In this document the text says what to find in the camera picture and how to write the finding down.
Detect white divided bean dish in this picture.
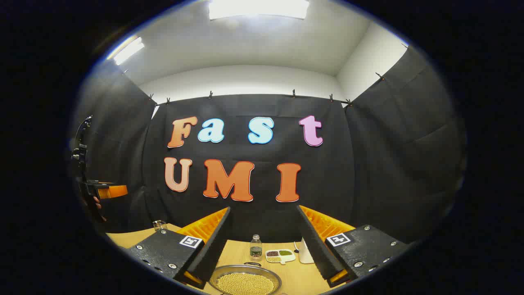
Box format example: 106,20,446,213
265,249,296,265

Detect large ceiling light panel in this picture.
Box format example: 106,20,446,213
209,0,310,20

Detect pile of yellow soybeans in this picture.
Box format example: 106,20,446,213
216,272,275,295

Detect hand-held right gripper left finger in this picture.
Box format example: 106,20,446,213
125,206,232,289

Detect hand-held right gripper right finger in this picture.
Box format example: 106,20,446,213
297,205,412,288

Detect clear plastic water bottle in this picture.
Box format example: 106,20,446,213
250,234,263,262

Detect narrow ceiling light panel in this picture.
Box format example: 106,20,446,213
113,37,145,66

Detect steel pot with black handles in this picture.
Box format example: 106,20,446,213
209,262,283,295

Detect row of black cloth clips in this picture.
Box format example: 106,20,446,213
123,70,387,107

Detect black backdrop cloth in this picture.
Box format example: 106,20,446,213
72,45,467,246

